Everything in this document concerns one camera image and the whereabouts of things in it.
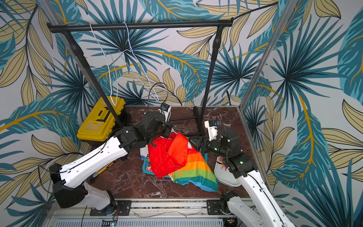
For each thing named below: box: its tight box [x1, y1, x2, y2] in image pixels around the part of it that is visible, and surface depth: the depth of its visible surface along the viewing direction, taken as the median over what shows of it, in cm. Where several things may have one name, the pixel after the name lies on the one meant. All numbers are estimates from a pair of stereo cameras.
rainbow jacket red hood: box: [147, 131, 219, 192], surface depth 70 cm
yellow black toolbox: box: [76, 96, 126, 142], surface depth 88 cm
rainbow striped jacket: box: [140, 155, 153, 173], surface depth 79 cm
